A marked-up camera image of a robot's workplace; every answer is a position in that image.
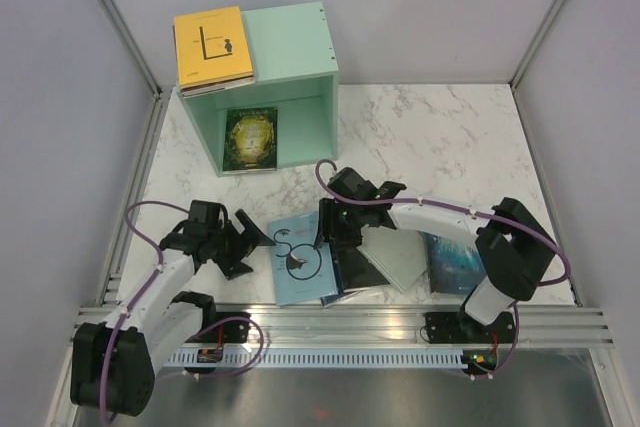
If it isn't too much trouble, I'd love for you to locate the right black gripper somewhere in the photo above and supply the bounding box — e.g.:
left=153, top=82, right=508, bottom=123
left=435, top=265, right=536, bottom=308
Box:
left=314, top=197, right=366, bottom=251

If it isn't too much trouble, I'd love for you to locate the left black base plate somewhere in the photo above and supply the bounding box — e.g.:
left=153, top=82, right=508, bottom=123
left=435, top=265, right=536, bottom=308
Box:
left=211, top=312, right=250, bottom=345

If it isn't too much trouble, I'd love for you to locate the white slotted cable duct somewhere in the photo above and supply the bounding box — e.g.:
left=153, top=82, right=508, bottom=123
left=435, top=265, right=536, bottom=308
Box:
left=165, top=345, right=467, bottom=369

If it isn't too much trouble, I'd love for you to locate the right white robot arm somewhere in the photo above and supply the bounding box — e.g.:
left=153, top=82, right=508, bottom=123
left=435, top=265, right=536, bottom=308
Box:
left=316, top=167, right=566, bottom=341

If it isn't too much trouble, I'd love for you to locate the light blue book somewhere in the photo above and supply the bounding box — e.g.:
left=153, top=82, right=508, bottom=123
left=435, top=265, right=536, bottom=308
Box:
left=267, top=212, right=339, bottom=307

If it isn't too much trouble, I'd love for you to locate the black file folder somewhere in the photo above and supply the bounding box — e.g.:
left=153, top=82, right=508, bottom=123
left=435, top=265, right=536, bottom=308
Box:
left=331, top=246, right=389, bottom=292

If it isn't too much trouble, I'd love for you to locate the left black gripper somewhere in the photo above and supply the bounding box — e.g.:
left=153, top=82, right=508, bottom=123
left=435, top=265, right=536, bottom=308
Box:
left=207, top=210, right=274, bottom=280

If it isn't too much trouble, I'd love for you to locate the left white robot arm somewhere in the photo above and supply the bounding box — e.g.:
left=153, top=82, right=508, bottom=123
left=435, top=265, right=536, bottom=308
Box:
left=70, top=200, right=275, bottom=426

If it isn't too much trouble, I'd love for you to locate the green forest cover book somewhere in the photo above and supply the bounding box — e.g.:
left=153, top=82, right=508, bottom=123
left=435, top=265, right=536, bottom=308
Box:
left=222, top=106, right=278, bottom=173

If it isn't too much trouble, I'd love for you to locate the grey green notebook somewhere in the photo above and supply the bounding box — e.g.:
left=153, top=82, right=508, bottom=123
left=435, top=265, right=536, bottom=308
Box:
left=357, top=228, right=427, bottom=293

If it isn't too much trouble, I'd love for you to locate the aluminium rail beam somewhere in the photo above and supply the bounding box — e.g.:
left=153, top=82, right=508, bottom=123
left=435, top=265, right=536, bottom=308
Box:
left=69, top=304, right=616, bottom=348

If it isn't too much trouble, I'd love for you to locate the dark purple galaxy book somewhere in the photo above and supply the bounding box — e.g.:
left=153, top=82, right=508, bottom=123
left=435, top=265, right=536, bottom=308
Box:
left=173, top=26, right=255, bottom=98

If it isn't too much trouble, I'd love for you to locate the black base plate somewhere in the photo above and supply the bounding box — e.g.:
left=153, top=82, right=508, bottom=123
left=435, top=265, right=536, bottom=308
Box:
left=424, top=311, right=516, bottom=345
left=211, top=312, right=250, bottom=345

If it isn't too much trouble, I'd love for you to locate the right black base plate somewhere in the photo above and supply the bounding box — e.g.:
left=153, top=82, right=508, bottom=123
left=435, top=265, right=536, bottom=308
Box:
left=424, top=311, right=516, bottom=345

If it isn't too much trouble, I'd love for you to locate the mint green open cabinet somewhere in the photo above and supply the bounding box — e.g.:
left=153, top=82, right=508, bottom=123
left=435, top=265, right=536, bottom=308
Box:
left=176, top=2, right=339, bottom=176

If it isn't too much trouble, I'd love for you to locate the blue ocean cover book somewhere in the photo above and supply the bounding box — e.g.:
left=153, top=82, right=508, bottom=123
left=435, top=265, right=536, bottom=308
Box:
left=424, top=234, right=486, bottom=295

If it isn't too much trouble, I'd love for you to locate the yellow book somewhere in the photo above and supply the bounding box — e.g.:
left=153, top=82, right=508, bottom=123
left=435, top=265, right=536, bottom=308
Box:
left=173, top=6, right=255, bottom=91

